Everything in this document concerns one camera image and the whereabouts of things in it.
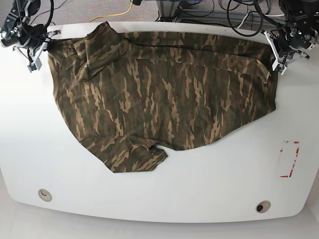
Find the right table cable grommet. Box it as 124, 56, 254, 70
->
256, 201, 271, 214

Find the aluminium frame stand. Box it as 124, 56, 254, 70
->
156, 0, 196, 22

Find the black looped cable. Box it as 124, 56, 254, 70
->
226, 0, 265, 37

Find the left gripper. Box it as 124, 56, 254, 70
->
263, 31, 310, 67

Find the left table cable grommet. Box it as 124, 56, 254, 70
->
38, 189, 52, 202

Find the red tape rectangle marking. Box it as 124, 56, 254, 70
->
277, 140, 300, 178

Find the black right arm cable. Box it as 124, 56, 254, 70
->
42, 0, 55, 28

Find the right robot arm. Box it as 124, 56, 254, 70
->
0, 0, 61, 72

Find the camouflage t-shirt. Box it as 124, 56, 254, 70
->
48, 22, 278, 173

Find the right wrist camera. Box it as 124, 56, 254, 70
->
27, 59, 42, 73

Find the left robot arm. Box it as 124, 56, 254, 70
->
263, 0, 319, 74

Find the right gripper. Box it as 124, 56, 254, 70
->
12, 30, 61, 65

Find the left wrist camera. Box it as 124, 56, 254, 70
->
272, 62, 287, 75

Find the table cable grommet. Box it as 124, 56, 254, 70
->
38, 189, 52, 202
256, 201, 271, 214

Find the white cable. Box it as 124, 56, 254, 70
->
236, 12, 285, 30

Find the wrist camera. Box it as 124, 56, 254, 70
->
272, 62, 287, 75
27, 59, 42, 73

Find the yellow cable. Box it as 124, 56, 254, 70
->
89, 0, 132, 23

